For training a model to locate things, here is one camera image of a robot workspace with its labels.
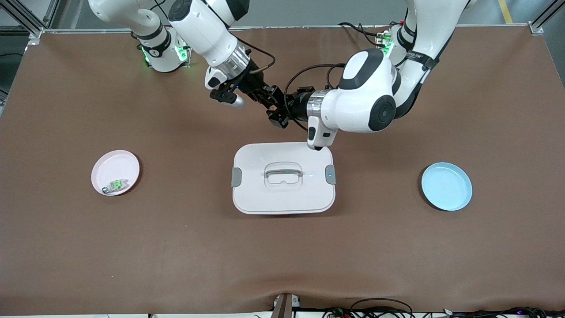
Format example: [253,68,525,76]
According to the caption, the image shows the green and white switch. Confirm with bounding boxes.
[102,178,129,195]

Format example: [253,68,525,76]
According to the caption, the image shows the black looped cable bundle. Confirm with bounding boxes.
[322,298,415,318]

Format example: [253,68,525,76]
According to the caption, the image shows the black left arm base cables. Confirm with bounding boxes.
[339,21,384,47]

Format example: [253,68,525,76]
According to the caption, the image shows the white box with grey handle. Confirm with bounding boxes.
[231,142,337,215]

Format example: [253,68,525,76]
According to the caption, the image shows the blue round plate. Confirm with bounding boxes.
[421,162,473,212]

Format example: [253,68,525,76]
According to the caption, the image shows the brown table mat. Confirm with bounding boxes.
[0,24,565,316]

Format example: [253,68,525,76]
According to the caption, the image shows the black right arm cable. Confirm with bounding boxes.
[238,38,277,72]

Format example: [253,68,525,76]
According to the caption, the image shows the pink round plate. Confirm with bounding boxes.
[91,150,141,197]

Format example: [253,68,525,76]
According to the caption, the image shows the aluminium frame profile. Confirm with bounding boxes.
[530,0,565,35]
[7,0,60,39]

